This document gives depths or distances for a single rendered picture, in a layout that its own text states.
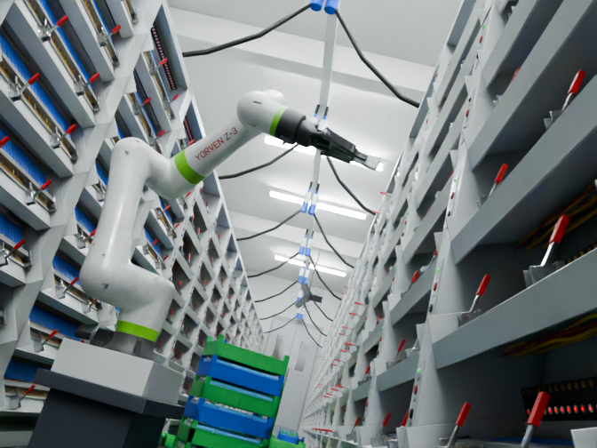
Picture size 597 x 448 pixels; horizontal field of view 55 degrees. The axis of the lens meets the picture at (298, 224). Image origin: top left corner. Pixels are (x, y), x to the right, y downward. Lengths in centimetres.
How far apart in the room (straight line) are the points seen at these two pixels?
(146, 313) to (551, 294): 128
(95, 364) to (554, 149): 127
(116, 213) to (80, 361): 42
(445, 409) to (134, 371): 85
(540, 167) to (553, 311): 22
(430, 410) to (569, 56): 61
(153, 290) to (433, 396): 92
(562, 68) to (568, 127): 30
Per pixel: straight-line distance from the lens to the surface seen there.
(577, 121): 68
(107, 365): 162
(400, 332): 178
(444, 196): 136
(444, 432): 106
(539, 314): 64
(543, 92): 104
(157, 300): 171
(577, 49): 95
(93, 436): 163
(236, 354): 225
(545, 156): 75
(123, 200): 173
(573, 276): 57
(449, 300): 109
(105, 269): 162
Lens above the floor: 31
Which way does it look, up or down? 19 degrees up
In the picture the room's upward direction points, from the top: 16 degrees clockwise
